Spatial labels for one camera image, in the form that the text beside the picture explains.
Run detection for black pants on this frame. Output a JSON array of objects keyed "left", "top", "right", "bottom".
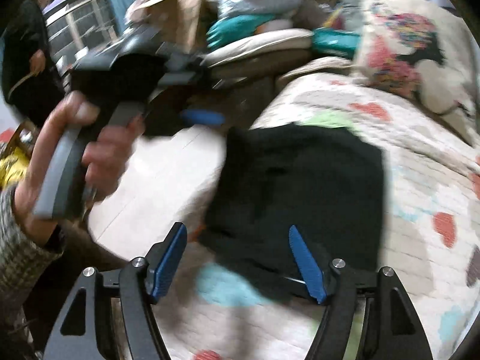
[{"left": 199, "top": 124, "right": 385, "bottom": 293}]

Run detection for grey knit sleeve forearm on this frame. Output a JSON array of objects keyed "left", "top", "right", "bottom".
[{"left": 1, "top": 185, "right": 65, "bottom": 330}]

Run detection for person in black clothing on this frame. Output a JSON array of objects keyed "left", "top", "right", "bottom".
[{"left": 1, "top": 0, "right": 65, "bottom": 128}]

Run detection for person's left hand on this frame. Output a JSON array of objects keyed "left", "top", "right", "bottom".
[{"left": 13, "top": 91, "right": 144, "bottom": 246}]

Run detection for brown cardboard box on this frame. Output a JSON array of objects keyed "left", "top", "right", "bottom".
[{"left": 125, "top": 0, "right": 208, "bottom": 51}]

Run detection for cream folded duvet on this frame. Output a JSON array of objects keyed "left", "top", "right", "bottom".
[{"left": 202, "top": 28, "right": 313, "bottom": 68}]

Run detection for heart patterned quilted bedspread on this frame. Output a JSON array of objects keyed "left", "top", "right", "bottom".
[{"left": 88, "top": 58, "right": 479, "bottom": 359}]

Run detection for teal wipes package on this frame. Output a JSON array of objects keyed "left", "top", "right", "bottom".
[{"left": 312, "top": 28, "right": 361, "bottom": 60}]

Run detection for cream printed throw pillow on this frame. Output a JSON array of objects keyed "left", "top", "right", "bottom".
[{"left": 352, "top": 0, "right": 479, "bottom": 144}]

